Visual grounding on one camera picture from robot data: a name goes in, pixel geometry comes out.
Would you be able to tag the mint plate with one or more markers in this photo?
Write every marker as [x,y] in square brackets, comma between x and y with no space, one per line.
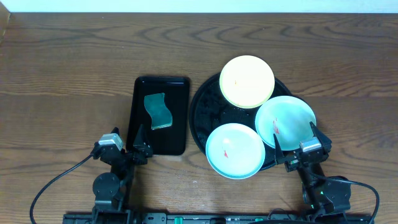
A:
[235,151]
[284,120]

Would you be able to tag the black round tray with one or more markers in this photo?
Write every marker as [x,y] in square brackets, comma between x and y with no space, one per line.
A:
[210,109]

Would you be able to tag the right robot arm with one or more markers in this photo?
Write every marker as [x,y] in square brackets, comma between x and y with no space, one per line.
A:
[326,195]

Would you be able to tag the yellow plate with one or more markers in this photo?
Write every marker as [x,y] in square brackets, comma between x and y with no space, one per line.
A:
[247,81]

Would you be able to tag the green yellow sponge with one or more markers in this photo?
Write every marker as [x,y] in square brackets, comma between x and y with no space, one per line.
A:
[160,115]

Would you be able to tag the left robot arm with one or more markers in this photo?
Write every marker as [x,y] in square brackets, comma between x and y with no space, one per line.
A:
[111,189]

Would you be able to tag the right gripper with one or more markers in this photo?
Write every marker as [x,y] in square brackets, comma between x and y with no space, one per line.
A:
[326,143]

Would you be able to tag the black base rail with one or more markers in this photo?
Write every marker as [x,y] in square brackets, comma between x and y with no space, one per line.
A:
[163,218]

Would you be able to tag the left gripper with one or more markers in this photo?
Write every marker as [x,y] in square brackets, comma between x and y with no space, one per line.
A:
[125,156]

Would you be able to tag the black rectangular tray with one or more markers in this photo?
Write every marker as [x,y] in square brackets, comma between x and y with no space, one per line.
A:
[164,141]

